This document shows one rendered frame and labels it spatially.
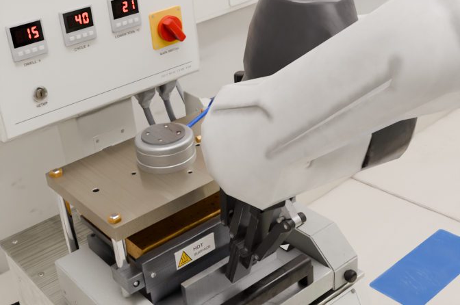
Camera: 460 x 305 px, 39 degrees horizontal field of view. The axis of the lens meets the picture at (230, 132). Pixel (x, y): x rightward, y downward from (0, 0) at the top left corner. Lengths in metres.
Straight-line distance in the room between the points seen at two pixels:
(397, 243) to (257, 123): 0.88
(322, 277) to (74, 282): 0.32
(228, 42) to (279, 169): 1.11
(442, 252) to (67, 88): 0.75
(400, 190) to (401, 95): 1.10
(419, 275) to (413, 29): 0.91
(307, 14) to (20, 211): 0.92
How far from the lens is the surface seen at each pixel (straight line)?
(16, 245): 1.10
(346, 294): 0.93
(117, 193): 0.82
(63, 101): 0.92
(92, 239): 0.95
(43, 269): 1.03
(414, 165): 1.56
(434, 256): 1.29
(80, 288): 0.87
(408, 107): 0.38
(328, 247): 0.90
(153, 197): 0.80
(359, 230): 1.34
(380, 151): 0.54
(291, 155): 0.44
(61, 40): 0.90
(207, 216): 0.84
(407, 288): 1.21
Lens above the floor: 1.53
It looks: 27 degrees down
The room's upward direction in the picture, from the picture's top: 5 degrees counter-clockwise
